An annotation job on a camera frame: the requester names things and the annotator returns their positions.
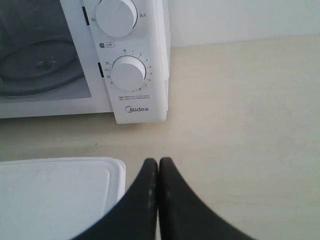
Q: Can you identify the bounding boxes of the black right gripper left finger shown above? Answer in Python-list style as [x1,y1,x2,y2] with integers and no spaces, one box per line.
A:
[75,158,158,240]

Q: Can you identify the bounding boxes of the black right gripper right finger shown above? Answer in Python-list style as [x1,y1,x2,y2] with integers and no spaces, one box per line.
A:
[158,157,252,240]

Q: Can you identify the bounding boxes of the white plastic food container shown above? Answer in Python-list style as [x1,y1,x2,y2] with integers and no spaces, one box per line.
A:
[0,157,126,240]

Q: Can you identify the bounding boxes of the white microwave oven body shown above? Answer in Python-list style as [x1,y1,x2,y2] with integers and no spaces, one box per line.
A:
[0,0,171,124]

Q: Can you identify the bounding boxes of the white lower timer knob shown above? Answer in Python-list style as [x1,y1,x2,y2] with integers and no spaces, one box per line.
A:
[110,55,147,92]

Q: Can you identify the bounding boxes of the glass turntable plate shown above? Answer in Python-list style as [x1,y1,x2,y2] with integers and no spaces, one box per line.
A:
[0,36,84,97]

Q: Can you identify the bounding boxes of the white upper power knob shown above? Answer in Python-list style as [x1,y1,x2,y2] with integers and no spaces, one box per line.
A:
[95,0,138,38]

